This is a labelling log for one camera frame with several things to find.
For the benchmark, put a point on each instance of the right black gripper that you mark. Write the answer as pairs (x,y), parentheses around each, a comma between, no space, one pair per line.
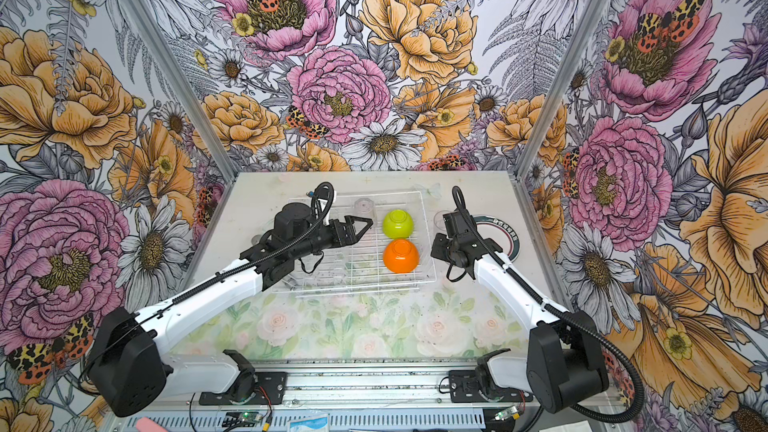
(437,250)

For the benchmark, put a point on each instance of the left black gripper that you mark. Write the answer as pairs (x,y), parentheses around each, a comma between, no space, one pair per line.
(342,240)

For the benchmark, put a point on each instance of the pink wooden plate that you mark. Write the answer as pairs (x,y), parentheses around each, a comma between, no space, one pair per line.
(502,233)

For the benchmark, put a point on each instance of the clear glass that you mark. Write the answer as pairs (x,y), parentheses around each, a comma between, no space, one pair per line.
(439,221)
(365,207)

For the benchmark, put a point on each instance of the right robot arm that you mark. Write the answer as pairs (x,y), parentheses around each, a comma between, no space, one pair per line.
(564,363)

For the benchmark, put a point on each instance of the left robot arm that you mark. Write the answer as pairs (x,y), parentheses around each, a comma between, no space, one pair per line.
(131,362)

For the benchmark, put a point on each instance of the lime green bowl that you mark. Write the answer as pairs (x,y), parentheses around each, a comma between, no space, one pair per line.
(398,224)

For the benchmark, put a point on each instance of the orange bowl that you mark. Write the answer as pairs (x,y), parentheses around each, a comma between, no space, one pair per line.
(401,256)

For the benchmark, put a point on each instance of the small circuit board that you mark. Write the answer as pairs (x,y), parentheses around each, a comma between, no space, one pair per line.
(241,419)

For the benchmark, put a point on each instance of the pink object front edge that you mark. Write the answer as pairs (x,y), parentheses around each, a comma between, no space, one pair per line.
(145,424)

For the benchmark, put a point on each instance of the white wire dish rack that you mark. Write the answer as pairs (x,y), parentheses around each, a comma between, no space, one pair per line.
(359,268)

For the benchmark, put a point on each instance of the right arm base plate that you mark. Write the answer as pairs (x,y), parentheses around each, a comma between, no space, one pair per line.
(463,386)

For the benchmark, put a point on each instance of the aluminium frame rail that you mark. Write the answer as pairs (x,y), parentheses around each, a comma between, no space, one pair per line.
(361,395)

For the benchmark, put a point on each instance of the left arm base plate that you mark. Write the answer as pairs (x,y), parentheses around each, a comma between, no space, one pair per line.
(264,387)

